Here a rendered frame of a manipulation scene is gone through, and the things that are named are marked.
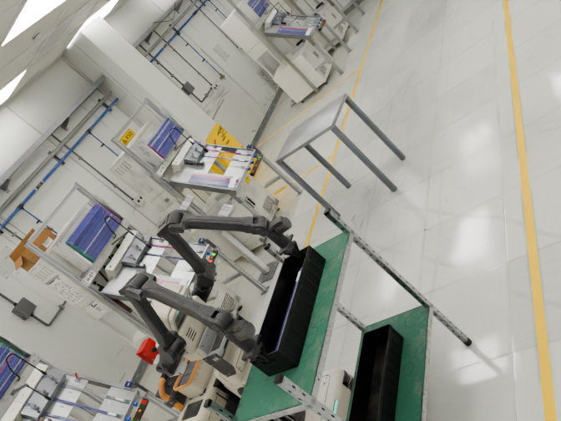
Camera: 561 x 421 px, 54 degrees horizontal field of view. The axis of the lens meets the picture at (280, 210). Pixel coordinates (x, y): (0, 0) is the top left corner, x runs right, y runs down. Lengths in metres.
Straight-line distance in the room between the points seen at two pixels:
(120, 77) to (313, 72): 2.85
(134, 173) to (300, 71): 3.70
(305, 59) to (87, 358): 5.14
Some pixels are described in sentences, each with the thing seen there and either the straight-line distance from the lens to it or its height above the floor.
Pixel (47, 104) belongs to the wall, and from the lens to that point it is 7.41.
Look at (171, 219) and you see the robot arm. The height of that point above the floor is 1.59.
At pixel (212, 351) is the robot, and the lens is 2.65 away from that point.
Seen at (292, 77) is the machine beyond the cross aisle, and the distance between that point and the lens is 8.69.
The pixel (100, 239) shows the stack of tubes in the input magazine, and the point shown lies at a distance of 4.91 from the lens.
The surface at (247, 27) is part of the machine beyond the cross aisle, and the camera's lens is 8.55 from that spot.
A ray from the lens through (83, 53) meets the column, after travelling 7.81.
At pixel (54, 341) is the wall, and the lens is 6.15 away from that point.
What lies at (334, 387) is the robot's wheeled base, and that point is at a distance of 3.16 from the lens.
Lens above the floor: 2.07
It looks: 19 degrees down
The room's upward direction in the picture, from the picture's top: 48 degrees counter-clockwise
